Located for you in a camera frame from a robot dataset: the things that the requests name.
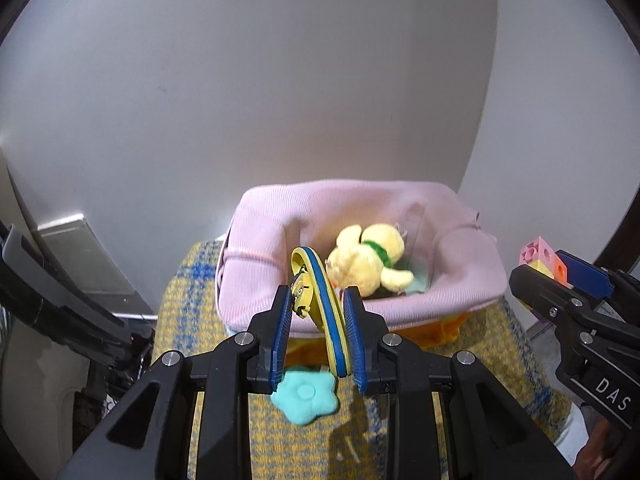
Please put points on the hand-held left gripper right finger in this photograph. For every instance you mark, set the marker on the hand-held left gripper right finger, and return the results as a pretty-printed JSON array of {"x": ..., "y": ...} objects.
[{"x": 357, "y": 345}]

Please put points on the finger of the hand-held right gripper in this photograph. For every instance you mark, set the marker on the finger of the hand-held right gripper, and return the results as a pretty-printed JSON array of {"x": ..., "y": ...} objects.
[
  {"x": 585, "y": 270},
  {"x": 540, "y": 287}
]

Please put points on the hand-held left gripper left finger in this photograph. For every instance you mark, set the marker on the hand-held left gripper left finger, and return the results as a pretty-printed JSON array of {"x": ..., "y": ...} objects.
[{"x": 281, "y": 340}]

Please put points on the multicoloured toy cube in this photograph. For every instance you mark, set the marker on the multicoloured toy cube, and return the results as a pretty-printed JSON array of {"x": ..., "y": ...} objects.
[{"x": 542, "y": 260}]

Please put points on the yellow blue toy slipper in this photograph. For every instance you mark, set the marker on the yellow blue toy slipper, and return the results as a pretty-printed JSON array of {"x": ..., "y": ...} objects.
[{"x": 320, "y": 305}]

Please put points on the yellow plush dog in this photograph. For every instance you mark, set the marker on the yellow plush dog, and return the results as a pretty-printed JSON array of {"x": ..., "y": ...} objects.
[{"x": 365, "y": 265}]

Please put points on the pink knitted fabric basket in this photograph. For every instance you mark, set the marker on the pink knitted fabric basket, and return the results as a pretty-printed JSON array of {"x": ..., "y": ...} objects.
[{"x": 310, "y": 210}]

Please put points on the teal star toy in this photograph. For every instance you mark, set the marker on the teal star toy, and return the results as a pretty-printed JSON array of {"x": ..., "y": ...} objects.
[{"x": 305, "y": 397}]

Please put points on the teal foam piece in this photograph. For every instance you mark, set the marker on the teal foam piece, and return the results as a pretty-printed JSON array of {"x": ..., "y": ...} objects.
[{"x": 417, "y": 282}]

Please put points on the yellow blue checked blanket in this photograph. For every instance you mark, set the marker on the yellow blue checked blanket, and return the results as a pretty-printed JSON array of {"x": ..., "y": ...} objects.
[{"x": 500, "y": 370}]

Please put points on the black grey folded frame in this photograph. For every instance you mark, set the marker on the black grey folded frame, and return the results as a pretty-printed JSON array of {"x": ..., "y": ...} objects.
[{"x": 50, "y": 305}]

